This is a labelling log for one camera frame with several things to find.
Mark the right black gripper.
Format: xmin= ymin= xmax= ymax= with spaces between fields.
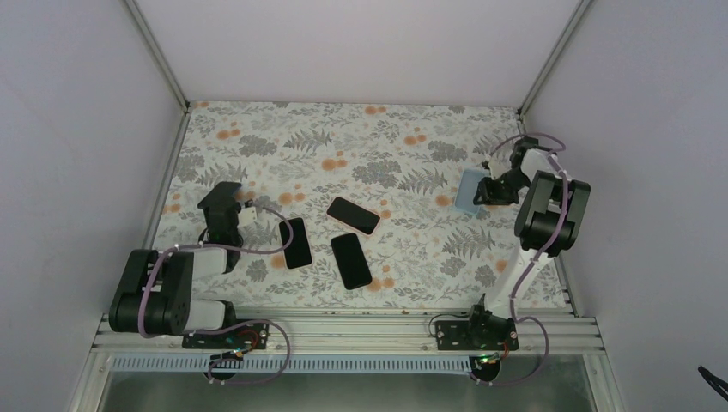
xmin=475 ymin=168 xmax=531 ymax=206

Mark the light blue phone case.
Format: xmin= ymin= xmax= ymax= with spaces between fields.
xmin=453 ymin=168 xmax=490 ymax=215

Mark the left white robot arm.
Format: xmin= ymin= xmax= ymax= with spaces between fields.
xmin=108 ymin=182 xmax=246 ymax=348

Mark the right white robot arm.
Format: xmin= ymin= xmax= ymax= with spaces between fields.
xmin=464 ymin=133 xmax=591 ymax=349

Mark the phone in peach case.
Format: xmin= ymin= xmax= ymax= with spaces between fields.
xmin=278 ymin=217 xmax=313 ymax=270

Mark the phone in pink case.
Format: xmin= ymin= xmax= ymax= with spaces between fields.
xmin=325 ymin=197 xmax=381 ymax=236

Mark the black phone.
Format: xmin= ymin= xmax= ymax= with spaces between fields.
xmin=331 ymin=233 xmax=373 ymax=290

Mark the floral patterned mat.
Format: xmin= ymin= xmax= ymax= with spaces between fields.
xmin=137 ymin=100 xmax=570 ymax=311

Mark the black object at corner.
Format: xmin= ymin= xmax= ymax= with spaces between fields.
xmin=697 ymin=366 xmax=728 ymax=401

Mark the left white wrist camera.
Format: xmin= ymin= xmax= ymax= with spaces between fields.
xmin=237 ymin=200 xmax=258 ymax=227

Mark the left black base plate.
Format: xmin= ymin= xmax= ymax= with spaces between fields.
xmin=182 ymin=323 xmax=270 ymax=351

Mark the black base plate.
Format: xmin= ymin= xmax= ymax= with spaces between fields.
xmin=434 ymin=319 xmax=519 ymax=351
xmin=182 ymin=323 xmax=270 ymax=351

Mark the aluminium rail frame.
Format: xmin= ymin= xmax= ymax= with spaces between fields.
xmin=92 ymin=311 xmax=605 ymax=355

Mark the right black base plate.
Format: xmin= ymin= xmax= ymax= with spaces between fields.
xmin=434 ymin=319 xmax=519 ymax=351

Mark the perforated cable duct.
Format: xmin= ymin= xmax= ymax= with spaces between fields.
xmin=109 ymin=354 xmax=471 ymax=374

